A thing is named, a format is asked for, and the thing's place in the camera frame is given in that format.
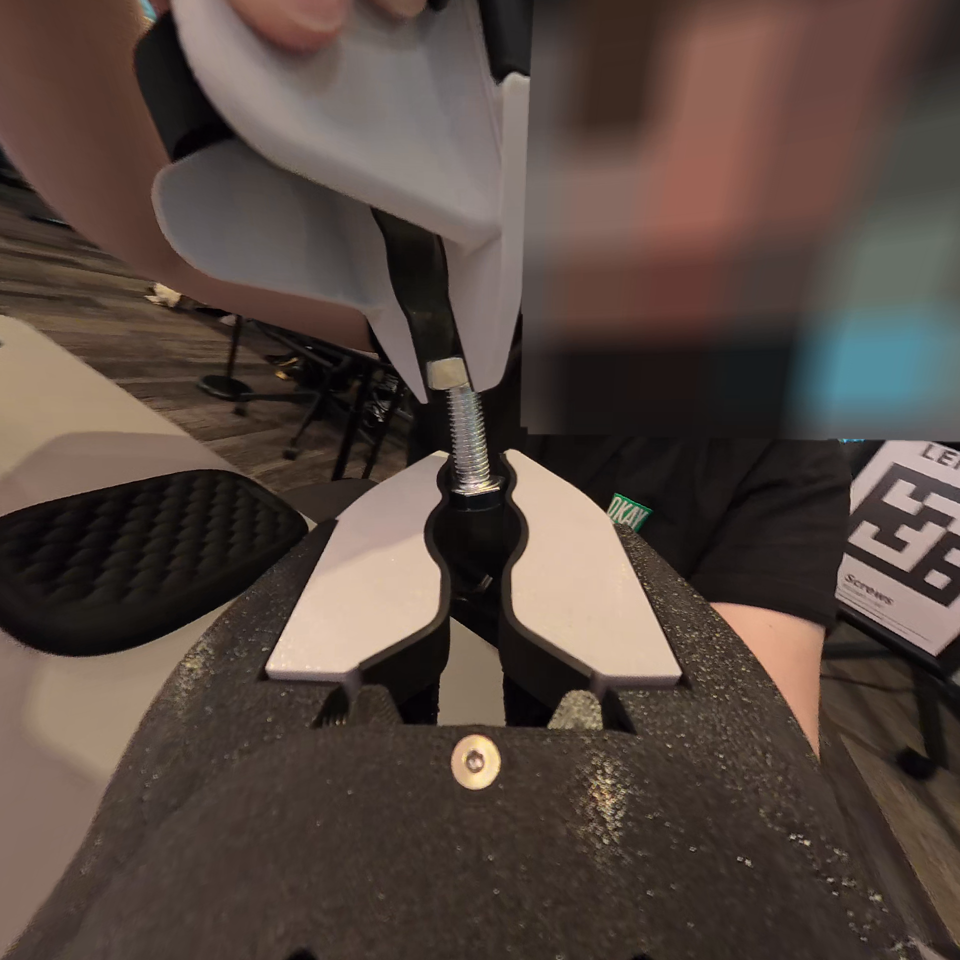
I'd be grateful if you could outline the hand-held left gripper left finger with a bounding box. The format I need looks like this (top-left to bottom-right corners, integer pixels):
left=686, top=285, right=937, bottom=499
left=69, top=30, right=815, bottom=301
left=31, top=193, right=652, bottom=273
left=264, top=450, right=454, bottom=687

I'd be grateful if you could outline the round black stand base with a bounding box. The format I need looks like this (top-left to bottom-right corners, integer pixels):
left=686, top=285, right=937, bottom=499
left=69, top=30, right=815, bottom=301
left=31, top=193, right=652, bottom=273
left=197, top=315, right=252, bottom=402

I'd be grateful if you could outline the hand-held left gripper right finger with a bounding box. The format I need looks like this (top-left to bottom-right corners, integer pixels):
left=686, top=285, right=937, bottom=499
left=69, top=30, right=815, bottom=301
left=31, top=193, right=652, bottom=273
left=499, top=448, right=685, bottom=696

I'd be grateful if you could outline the silver hex nut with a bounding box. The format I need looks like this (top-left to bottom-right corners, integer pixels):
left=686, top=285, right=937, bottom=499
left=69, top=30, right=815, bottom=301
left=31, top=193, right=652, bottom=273
left=448, top=480, right=507, bottom=516

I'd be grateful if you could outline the person's right forearm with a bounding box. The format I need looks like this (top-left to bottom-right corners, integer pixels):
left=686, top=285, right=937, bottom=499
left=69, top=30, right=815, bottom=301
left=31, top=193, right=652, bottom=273
left=0, top=0, right=91, bottom=241

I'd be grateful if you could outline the white printed marker card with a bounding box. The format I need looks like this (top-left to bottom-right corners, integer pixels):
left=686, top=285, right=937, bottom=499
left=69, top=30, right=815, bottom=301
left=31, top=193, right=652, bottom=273
left=834, top=438, right=960, bottom=657

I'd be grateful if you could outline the black chair armrest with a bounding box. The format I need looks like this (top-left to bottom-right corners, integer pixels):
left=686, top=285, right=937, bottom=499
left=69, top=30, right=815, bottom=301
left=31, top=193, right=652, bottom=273
left=0, top=468, right=310, bottom=657

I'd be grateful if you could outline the silver hex bolt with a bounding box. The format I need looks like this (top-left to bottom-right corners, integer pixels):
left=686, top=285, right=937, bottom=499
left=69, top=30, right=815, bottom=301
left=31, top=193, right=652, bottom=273
left=422, top=357, right=496, bottom=489

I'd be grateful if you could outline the black rolling stand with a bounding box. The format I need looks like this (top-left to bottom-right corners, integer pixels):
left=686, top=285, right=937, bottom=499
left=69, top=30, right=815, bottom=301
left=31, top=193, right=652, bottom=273
left=821, top=603, right=960, bottom=781

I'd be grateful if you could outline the person's black clothing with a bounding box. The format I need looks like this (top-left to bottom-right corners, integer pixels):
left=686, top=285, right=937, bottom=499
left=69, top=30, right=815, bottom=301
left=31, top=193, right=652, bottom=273
left=450, top=435, right=852, bottom=631

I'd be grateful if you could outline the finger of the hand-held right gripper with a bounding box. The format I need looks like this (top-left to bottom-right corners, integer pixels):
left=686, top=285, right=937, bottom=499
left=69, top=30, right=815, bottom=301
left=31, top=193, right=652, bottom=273
left=431, top=71, right=531, bottom=393
left=366, top=206, right=451, bottom=408

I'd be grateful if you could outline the person's left forearm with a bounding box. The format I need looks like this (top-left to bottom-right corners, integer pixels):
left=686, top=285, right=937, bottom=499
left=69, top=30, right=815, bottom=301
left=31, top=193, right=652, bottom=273
left=708, top=600, right=826, bottom=759

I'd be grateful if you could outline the black chair base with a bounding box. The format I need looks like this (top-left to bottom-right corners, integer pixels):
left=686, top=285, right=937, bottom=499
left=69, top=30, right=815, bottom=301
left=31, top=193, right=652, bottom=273
left=281, top=330, right=421, bottom=481

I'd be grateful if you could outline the person's right hand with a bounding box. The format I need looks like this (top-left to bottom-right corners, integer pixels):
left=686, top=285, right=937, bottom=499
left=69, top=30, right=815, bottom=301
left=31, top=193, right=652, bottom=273
left=90, top=0, right=430, bottom=354

